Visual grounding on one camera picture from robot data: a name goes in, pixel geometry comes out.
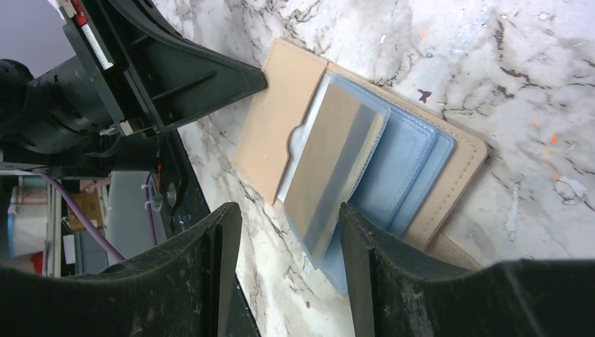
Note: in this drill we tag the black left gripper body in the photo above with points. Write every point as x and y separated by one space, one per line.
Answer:
118 45

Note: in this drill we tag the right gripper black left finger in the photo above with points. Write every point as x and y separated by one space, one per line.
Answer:
183 287

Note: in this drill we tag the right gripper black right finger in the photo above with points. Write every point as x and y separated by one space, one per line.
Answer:
396 290

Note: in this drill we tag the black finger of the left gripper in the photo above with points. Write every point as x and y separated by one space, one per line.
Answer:
196 81

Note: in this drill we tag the beige card holder wallet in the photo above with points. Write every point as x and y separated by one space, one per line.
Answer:
420 168

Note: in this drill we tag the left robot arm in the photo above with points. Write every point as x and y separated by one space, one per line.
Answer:
55 125

